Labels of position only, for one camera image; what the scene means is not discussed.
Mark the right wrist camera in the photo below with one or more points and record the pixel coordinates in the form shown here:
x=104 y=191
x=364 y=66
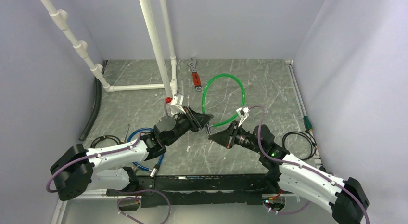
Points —
x=243 y=113

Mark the green handled screwdriver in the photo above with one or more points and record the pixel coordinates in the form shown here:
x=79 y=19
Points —
x=307 y=124

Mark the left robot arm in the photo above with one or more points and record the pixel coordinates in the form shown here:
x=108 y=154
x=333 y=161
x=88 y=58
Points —
x=82 y=169

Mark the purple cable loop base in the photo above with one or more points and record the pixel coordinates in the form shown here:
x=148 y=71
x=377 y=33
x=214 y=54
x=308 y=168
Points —
x=137 y=196

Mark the white pvc pipe frame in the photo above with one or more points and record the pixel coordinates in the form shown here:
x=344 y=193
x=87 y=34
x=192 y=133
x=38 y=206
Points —
x=112 y=27

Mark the red handled adjustable wrench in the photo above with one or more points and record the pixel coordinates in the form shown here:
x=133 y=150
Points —
x=195 y=76

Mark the blue cable lock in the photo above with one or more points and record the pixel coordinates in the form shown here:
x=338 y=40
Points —
x=141 y=150

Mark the green cable lock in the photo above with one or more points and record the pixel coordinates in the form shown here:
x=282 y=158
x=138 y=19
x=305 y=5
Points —
x=222 y=95

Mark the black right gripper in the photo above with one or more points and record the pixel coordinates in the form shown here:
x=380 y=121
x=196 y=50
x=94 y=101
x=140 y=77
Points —
x=227 y=137

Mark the black foam tube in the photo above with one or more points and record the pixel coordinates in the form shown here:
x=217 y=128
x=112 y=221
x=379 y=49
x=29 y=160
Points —
x=95 y=110

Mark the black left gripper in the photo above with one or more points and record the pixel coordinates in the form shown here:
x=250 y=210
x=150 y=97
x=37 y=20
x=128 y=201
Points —
x=200 y=120

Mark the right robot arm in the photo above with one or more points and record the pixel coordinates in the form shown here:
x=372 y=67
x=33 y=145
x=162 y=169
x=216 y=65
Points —
x=344 y=199

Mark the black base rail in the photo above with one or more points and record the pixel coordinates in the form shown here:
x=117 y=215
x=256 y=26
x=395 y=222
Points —
x=249 y=189

